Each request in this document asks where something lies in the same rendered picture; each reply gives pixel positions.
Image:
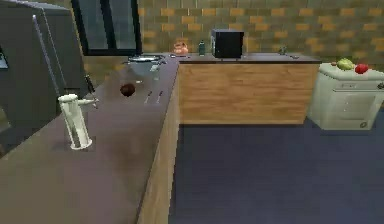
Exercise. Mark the dark brown round potato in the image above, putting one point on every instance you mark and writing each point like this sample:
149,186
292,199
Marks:
127,89

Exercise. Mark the green lettuce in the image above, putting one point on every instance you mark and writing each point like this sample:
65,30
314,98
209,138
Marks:
345,64

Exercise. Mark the grey butter knife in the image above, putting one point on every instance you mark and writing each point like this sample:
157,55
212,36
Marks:
148,97

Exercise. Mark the black microwave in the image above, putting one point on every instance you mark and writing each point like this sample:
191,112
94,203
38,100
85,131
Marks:
227,43

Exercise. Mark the white paper towel holder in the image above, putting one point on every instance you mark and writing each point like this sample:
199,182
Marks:
76,120

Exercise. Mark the dark grey fridge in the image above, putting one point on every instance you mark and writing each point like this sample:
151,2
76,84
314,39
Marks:
30,70

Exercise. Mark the dark green bottle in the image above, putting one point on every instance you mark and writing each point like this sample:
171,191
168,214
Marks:
201,48

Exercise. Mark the black framed window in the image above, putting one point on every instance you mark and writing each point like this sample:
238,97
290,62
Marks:
108,26

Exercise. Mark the steel sink basin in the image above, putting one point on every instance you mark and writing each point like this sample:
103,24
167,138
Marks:
145,65

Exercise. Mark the grey fork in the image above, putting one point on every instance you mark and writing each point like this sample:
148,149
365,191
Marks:
159,96

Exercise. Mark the wooden kitchen counter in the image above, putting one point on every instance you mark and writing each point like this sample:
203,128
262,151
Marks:
213,96

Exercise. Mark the small grey shaker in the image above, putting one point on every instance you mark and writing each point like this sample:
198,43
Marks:
283,50

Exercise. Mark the red tomato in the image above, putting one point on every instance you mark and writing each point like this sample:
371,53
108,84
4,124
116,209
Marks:
361,68

